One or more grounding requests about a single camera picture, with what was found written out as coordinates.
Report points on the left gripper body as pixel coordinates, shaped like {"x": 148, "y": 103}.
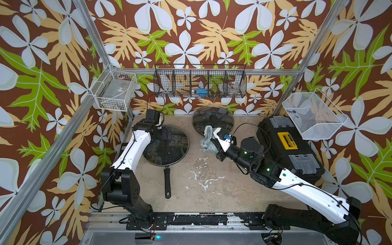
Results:
{"x": 162, "y": 135}

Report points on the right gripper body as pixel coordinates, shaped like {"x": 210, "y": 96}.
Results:
{"x": 222, "y": 155}

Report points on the green microfibre cloth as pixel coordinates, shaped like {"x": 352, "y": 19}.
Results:
{"x": 206, "y": 144}

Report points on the small pan with lid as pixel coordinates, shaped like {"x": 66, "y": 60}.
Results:
{"x": 215, "y": 116}

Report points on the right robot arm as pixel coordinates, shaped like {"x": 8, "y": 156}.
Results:
{"x": 330, "y": 215}

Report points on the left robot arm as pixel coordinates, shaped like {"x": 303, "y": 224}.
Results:
{"x": 119, "y": 184}

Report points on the large black frying pan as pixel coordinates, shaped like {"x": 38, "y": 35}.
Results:
{"x": 167, "y": 180}

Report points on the black yellow toolbox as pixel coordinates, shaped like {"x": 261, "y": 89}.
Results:
{"x": 285, "y": 145}

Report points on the white mesh basket right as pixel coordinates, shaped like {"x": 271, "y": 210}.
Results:
{"x": 314, "y": 115}

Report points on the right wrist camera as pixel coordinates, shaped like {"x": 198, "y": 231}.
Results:
{"x": 223, "y": 140}

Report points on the black wire basket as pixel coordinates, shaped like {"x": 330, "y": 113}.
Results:
{"x": 200, "y": 80}

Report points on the white wire basket left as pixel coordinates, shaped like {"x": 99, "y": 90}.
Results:
{"x": 114, "y": 89}

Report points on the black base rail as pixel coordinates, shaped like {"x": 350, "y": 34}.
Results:
{"x": 162, "y": 221}

